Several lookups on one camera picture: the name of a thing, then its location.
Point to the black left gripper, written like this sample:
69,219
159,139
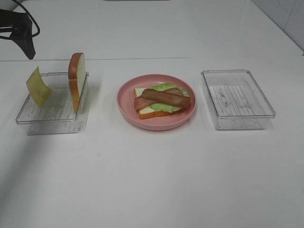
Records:
18,27

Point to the bacon strip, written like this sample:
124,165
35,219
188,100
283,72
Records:
167,98
141,103

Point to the bread slice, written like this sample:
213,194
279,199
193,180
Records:
76,77
147,112

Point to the green lettuce leaf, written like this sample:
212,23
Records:
166,107

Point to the yellow cheese slice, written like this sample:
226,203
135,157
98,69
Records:
38,90

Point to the left clear plastic tray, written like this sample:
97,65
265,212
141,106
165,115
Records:
57,115

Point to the clear plastic tray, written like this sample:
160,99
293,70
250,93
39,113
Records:
235,100
57,115

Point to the pink round plate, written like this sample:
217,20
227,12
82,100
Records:
125,101

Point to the right clear plastic tray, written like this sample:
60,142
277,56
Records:
235,100

